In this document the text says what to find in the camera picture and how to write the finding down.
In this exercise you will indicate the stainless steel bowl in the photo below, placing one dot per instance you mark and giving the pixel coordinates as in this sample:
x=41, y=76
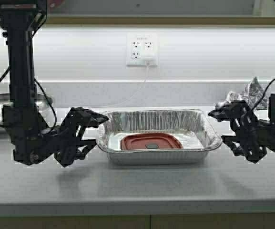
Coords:
x=41, y=103

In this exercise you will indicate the white plug adapter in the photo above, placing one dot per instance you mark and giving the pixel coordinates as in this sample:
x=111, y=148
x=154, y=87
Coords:
x=149, y=58

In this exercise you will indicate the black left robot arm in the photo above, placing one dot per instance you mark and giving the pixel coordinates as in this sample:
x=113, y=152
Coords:
x=34, y=140

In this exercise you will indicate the white wall outlet plate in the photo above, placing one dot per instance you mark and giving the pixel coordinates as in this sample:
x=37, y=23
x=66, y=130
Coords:
x=137, y=44

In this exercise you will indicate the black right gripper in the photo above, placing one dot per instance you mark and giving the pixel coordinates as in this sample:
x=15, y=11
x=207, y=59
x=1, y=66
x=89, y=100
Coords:
x=249, y=130

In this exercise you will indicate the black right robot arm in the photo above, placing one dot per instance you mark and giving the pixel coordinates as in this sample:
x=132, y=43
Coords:
x=269, y=132

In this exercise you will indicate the aluminium foil tray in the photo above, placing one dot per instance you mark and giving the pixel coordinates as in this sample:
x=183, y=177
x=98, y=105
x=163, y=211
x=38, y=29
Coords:
x=189, y=126

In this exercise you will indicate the red polka dot plate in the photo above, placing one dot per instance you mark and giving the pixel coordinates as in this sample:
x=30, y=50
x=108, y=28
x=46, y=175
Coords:
x=55, y=3

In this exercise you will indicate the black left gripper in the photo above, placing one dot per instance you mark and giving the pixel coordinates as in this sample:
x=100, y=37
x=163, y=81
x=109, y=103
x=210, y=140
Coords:
x=66, y=143

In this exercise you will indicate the red plastic lid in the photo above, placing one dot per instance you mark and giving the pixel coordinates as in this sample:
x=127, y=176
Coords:
x=150, y=141

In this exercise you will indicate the grey patterned cloth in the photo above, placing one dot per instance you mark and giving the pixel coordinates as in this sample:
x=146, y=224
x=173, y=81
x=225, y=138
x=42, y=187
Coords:
x=251, y=94

